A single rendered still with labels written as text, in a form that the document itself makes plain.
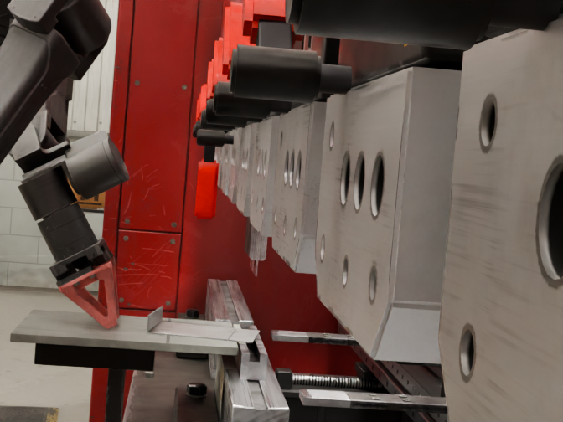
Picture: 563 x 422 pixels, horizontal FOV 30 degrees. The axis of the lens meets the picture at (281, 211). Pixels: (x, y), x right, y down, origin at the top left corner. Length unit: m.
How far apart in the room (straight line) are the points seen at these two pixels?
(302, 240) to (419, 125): 0.21
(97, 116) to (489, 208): 8.30
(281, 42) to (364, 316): 0.12
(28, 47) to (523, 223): 0.89
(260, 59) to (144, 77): 1.81
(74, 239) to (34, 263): 7.29
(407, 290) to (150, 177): 1.91
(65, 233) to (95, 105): 7.19
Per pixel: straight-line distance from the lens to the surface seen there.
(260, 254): 1.27
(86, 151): 1.30
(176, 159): 2.16
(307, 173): 0.46
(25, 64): 1.03
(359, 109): 0.33
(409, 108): 0.27
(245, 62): 0.35
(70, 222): 1.29
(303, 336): 1.33
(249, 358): 1.21
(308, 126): 0.47
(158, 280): 2.18
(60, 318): 1.37
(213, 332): 1.32
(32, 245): 8.57
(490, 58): 0.20
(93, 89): 8.48
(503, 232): 0.18
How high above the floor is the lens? 1.23
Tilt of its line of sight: 3 degrees down
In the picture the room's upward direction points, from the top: 5 degrees clockwise
